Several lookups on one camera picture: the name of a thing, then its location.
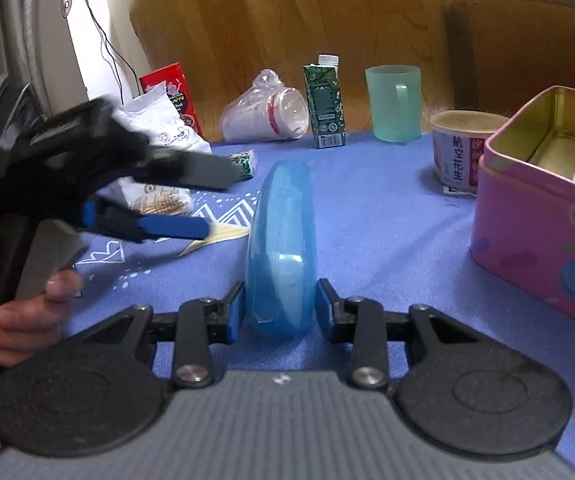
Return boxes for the green patterned pocket tissue pack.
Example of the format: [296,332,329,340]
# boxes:
[229,150,257,181]

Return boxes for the brown chair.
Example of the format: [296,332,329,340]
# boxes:
[444,0,575,117]

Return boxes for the person's left hand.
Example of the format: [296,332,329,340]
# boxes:
[0,269,82,367]

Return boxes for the red snack box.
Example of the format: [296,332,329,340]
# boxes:
[138,63,202,136]

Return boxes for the teal plastic mug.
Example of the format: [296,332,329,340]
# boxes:
[365,65,423,144]

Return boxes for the white tissue pack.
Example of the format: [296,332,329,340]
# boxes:
[104,84,211,207]

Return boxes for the blue plastic case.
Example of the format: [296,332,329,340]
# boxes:
[245,160,318,339]

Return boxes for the blue patterned tablecloth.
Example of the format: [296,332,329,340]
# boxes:
[68,133,575,467]

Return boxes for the green drink carton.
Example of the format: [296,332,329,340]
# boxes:
[303,54,346,150]

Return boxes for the bagged stack of paper cups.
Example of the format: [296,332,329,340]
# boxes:
[220,68,309,144]

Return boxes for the pink biscuit tin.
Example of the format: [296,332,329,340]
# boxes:
[470,87,575,318]

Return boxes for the peanut can with lid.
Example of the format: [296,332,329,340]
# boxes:
[431,110,509,194]

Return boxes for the black wall cable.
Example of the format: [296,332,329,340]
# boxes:
[61,0,141,97]

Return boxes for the bag of cotton swabs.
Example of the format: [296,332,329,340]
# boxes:
[118,178,193,216]

